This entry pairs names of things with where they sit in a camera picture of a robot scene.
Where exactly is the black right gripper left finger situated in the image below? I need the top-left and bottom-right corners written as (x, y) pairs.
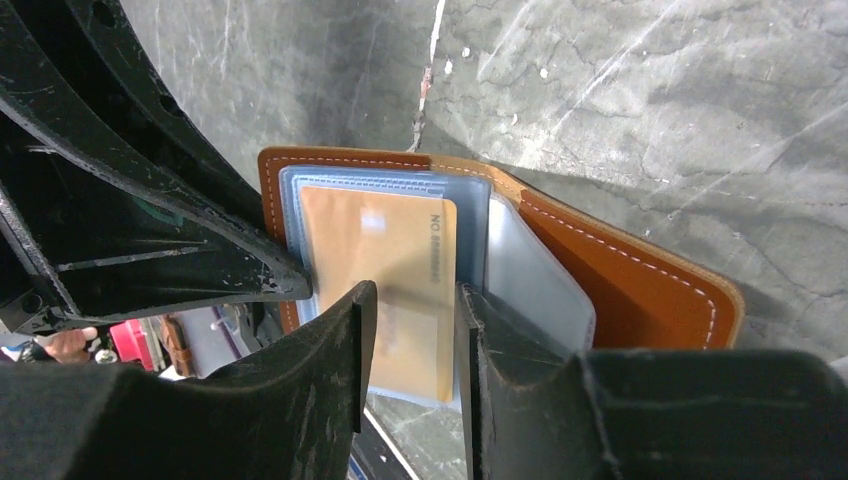
top-left (1, 281), bottom-right (377, 479)

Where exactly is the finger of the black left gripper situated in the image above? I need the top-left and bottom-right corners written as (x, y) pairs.
top-left (1, 1), bottom-right (312, 332)

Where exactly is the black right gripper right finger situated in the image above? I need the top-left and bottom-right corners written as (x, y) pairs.
top-left (455, 284), bottom-right (847, 479)

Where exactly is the brown leather card holder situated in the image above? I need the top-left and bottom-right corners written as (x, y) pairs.
top-left (258, 146), bottom-right (745, 350)

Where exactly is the gold credit card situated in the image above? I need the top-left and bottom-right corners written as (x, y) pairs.
top-left (300, 186), bottom-right (458, 402)

